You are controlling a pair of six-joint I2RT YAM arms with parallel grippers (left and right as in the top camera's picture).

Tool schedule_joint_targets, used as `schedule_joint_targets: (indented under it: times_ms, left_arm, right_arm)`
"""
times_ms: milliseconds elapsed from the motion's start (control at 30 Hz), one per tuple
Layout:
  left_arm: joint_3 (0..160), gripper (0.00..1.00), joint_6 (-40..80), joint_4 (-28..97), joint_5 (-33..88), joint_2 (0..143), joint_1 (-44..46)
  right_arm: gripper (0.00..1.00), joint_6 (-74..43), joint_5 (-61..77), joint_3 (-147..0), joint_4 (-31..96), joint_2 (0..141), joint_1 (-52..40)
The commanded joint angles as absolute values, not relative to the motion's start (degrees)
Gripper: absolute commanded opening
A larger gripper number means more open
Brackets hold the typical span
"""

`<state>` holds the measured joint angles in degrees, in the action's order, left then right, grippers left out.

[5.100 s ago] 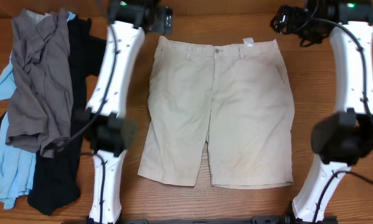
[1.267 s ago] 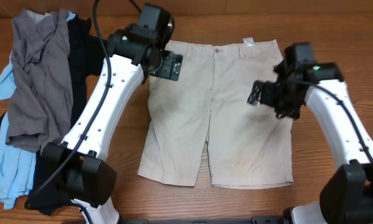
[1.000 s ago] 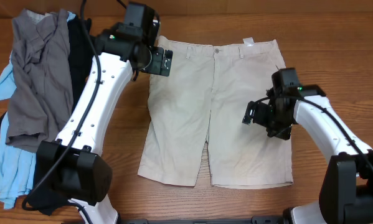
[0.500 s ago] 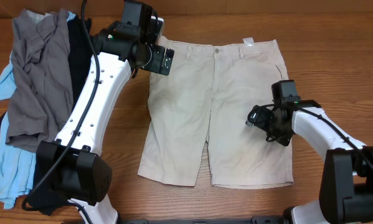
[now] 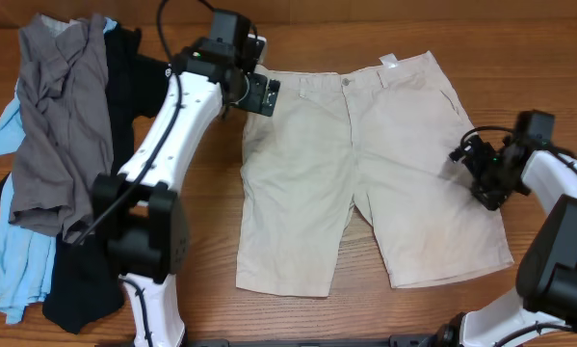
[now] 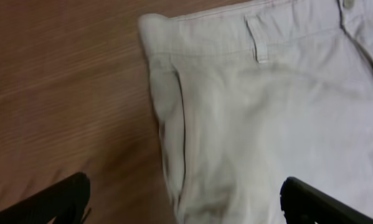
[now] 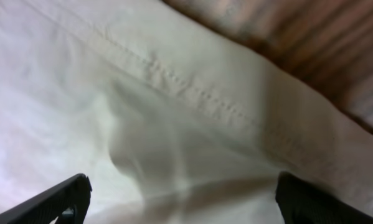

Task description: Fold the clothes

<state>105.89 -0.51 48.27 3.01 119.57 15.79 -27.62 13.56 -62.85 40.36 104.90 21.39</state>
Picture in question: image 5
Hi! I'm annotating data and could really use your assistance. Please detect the black t-shirt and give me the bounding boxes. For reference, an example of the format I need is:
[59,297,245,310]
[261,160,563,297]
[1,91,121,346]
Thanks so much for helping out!
[0,19,170,334]

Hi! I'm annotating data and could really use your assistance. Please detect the beige khaki shorts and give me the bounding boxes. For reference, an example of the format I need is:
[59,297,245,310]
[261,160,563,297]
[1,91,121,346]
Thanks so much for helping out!
[236,52,513,297]

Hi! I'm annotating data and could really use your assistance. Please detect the light blue shirt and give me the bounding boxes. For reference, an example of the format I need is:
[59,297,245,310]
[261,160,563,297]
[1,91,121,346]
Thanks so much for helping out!
[0,14,115,324]

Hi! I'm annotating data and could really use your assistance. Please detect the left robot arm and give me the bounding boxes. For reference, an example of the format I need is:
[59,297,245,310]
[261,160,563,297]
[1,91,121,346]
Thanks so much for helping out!
[76,9,280,346]

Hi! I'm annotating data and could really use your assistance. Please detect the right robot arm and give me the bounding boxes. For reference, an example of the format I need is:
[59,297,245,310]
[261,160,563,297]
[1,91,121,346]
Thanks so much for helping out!
[421,110,577,347]

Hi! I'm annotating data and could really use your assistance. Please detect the grey shirt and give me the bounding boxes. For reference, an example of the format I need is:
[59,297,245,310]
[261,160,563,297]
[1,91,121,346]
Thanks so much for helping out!
[9,14,114,243]

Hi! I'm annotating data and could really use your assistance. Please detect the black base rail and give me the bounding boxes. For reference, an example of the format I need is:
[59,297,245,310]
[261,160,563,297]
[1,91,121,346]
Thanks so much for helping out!
[185,334,447,347]

